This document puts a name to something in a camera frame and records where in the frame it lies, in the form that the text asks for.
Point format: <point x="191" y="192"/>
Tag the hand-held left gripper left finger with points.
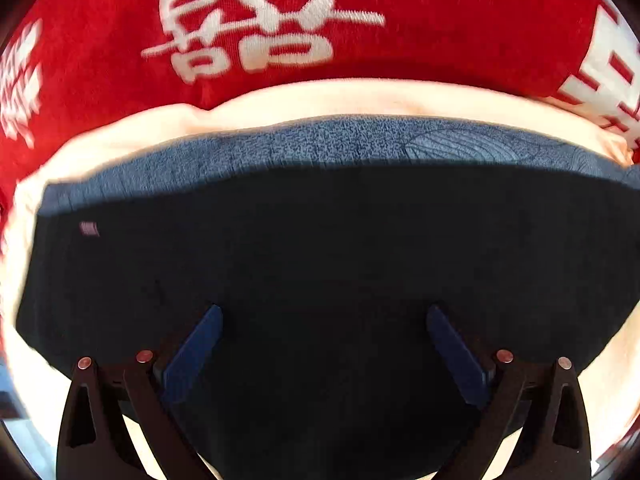
<point x="192" y="355"/>

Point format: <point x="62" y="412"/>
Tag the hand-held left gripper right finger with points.
<point x="457" y="355"/>

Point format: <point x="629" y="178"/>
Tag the black pants with grey waistband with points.
<point x="320" y="240"/>

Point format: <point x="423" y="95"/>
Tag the cream towel mat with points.
<point x="150" y="127"/>

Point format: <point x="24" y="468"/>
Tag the red printed blanket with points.
<point x="430" y="25"/>

